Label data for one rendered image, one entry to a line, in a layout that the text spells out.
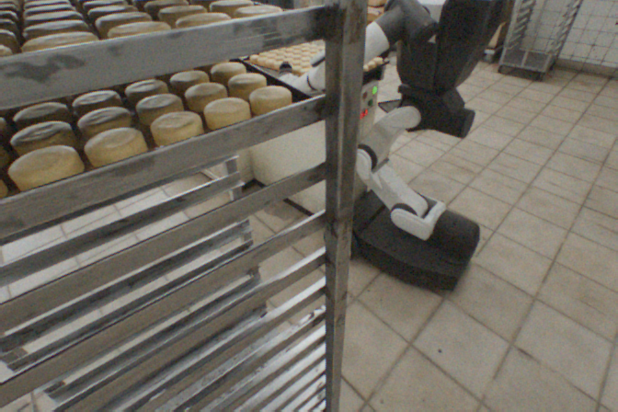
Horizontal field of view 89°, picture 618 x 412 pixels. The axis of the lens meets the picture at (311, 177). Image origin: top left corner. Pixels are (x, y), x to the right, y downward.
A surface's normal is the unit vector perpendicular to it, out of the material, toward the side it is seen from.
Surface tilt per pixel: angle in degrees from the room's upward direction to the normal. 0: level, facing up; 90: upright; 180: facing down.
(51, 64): 90
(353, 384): 0
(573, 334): 0
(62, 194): 90
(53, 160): 0
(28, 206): 90
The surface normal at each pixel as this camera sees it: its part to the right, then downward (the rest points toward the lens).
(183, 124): -0.03, -0.79
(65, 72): 0.59, 0.48
